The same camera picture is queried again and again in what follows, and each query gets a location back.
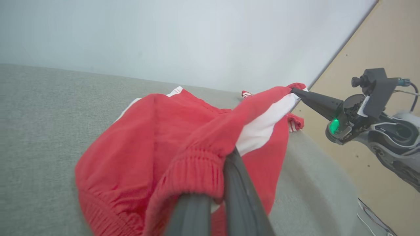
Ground dark floor cable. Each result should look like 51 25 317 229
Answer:
358 198 397 236

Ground white floor cable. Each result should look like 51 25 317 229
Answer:
357 212 376 236

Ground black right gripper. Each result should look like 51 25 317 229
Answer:
290 88 373 145

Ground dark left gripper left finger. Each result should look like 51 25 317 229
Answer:
164 194 213 236

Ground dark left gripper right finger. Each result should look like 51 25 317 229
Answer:
223 147 277 236

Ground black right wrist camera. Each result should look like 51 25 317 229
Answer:
351 68 400 119

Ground grey fabric sofa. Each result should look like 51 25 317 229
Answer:
0 64 371 236

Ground right arm cable teal plug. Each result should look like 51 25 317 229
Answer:
395 78 420 112

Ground red shorts with white stripe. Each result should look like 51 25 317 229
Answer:
75 83 307 236

